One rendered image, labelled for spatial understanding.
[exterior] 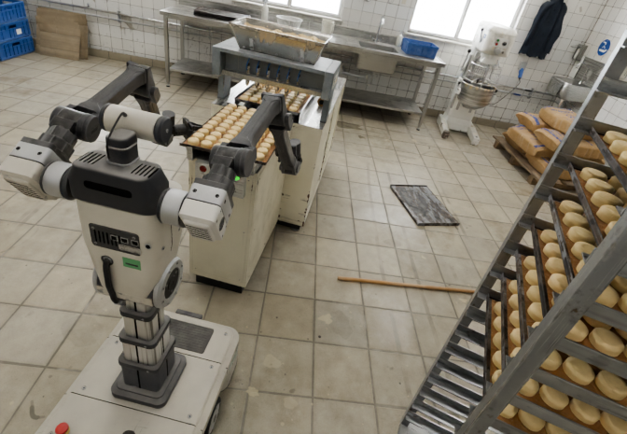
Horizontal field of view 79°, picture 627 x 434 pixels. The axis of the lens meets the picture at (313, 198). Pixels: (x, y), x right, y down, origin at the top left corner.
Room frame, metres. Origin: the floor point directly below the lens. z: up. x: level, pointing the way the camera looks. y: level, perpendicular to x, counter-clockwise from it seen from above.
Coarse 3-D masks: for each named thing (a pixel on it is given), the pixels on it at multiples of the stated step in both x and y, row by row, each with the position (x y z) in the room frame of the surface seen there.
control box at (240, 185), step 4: (200, 160) 1.51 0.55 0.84; (196, 164) 1.48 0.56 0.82; (200, 164) 1.48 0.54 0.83; (204, 164) 1.48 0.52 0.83; (208, 164) 1.48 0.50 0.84; (196, 168) 1.48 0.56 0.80; (208, 168) 1.48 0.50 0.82; (196, 172) 1.48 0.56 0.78; (200, 172) 1.48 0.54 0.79; (204, 172) 1.48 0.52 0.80; (208, 172) 1.48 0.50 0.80; (196, 176) 1.48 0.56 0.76; (200, 176) 1.48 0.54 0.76; (236, 180) 1.47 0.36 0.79; (240, 180) 1.47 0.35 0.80; (244, 180) 1.47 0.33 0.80; (236, 184) 1.47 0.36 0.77; (240, 184) 1.47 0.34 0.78; (244, 184) 1.48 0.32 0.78; (236, 188) 1.47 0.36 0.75; (240, 188) 1.47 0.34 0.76; (244, 188) 1.48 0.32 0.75; (236, 192) 1.47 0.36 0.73; (240, 192) 1.47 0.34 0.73; (244, 192) 1.49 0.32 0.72; (236, 196) 1.47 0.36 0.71; (240, 196) 1.47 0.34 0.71
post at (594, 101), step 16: (624, 32) 0.91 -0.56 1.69; (608, 64) 0.89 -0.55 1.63; (624, 64) 0.87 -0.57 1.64; (592, 96) 0.88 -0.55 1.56; (592, 112) 0.87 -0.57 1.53; (560, 144) 0.90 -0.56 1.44; (576, 144) 0.87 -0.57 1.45; (544, 176) 0.88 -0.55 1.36; (528, 208) 0.88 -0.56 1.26; (512, 240) 0.88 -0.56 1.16; (496, 256) 0.89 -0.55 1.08; (480, 304) 0.87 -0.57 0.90; (464, 320) 0.88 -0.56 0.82; (432, 368) 0.89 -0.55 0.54
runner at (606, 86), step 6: (606, 78) 0.88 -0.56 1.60; (612, 78) 0.87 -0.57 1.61; (600, 84) 0.88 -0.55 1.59; (606, 84) 0.87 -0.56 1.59; (612, 84) 0.87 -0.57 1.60; (618, 84) 0.87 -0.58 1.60; (624, 84) 0.86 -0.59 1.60; (600, 90) 0.87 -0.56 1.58; (606, 90) 0.87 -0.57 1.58; (612, 90) 0.87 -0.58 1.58; (618, 90) 0.87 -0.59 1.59; (624, 90) 0.86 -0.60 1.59; (618, 96) 0.84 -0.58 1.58; (624, 96) 0.85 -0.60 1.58
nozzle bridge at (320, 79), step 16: (224, 48) 2.22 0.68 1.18; (224, 64) 2.29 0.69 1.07; (240, 64) 2.29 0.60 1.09; (256, 64) 2.29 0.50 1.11; (272, 64) 2.28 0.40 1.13; (288, 64) 2.18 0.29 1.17; (304, 64) 2.22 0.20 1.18; (320, 64) 2.30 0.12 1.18; (336, 64) 2.38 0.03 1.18; (224, 80) 2.33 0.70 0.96; (256, 80) 2.23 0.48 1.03; (272, 80) 2.24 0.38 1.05; (304, 80) 2.26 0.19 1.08; (320, 80) 2.25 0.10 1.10; (336, 80) 2.40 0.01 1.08; (224, 96) 2.34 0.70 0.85; (320, 96) 2.20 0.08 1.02
